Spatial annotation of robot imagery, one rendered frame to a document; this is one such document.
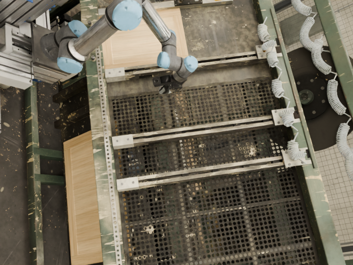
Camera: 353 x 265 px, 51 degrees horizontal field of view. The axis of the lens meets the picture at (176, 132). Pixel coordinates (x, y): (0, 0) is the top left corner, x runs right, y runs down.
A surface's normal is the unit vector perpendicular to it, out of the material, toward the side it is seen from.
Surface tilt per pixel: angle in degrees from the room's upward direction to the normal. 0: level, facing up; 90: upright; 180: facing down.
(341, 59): 90
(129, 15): 84
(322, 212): 52
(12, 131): 0
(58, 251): 0
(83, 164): 90
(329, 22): 90
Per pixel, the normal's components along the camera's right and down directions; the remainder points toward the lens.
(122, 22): 0.13, 0.83
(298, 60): -0.57, -0.17
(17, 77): 0.80, -0.30
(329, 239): 0.04, -0.32
